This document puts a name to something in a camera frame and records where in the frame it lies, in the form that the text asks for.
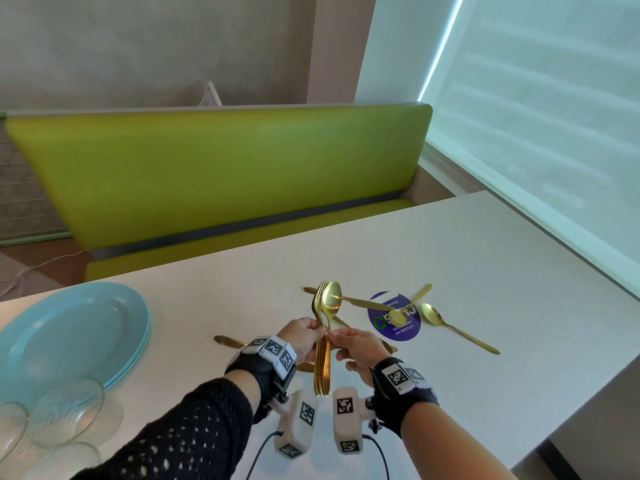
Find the person's left hand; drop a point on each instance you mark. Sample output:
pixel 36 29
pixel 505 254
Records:
pixel 300 337

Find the person's right forearm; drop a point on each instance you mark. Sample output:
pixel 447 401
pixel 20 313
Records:
pixel 450 449

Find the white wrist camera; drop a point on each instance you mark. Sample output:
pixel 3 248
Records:
pixel 350 419
pixel 297 424

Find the round purple sticker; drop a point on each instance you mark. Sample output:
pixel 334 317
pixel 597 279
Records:
pixel 385 327

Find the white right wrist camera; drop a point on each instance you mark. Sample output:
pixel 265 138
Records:
pixel 350 419

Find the person's left forearm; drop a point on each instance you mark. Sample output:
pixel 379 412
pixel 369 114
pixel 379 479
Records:
pixel 175 434

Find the person's right hand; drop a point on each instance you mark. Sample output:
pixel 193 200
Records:
pixel 365 352

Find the white window blind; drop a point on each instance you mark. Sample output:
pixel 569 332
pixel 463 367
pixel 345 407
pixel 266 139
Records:
pixel 550 119

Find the black right wristband with markers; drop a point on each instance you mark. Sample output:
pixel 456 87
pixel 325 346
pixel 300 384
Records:
pixel 400 394

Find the green framed mesh partition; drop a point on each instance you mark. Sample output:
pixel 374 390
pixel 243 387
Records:
pixel 25 194

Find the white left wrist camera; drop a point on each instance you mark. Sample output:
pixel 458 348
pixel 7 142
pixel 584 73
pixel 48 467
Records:
pixel 297 424

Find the pile of gold cutlery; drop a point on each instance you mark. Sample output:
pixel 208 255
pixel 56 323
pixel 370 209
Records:
pixel 360 302

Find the black left wristband with markers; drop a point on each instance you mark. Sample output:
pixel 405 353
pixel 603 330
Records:
pixel 260 369

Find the black wristband with markers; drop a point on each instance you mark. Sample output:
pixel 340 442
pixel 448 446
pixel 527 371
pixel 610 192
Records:
pixel 400 394
pixel 260 369

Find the green padded bench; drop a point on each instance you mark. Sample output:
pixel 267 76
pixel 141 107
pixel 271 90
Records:
pixel 225 169

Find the white chair back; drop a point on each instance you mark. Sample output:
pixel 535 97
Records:
pixel 211 94

